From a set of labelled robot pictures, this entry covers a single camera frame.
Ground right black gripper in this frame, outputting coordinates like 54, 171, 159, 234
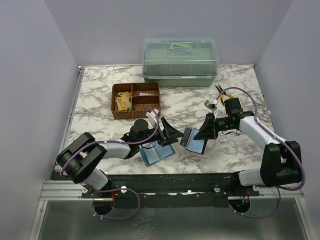
193, 112, 236, 140

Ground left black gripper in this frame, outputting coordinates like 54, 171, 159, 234
138, 117, 184, 147

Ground black leather card holder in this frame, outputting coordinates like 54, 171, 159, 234
179, 127, 207, 155

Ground brown wicker divided tray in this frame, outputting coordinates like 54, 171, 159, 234
110, 82, 161, 120

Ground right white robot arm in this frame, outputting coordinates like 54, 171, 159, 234
193, 98, 304, 196

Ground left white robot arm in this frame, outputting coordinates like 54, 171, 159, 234
56, 117, 184, 198

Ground blue plastic card sleeve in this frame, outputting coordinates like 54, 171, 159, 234
139, 142, 176, 167

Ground white card in tray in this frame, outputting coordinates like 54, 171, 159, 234
139, 92, 155, 96

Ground gold cards in tray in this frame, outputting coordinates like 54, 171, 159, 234
115, 91, 132, 111

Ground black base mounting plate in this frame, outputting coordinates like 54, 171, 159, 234
82, 173, 259, 208

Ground green clear-lid storage box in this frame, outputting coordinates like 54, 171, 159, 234
142, 38, 220, 87

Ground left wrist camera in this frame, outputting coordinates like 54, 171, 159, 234
145, 108, 159, 127

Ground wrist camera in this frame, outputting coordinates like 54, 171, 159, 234
145, 108, 159, 127
204, 99, 219, 117

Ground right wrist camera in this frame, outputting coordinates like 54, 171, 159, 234
204, 99, 219, 117

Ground yellow handled pliers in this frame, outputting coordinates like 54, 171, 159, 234
215, 84, 234, 106

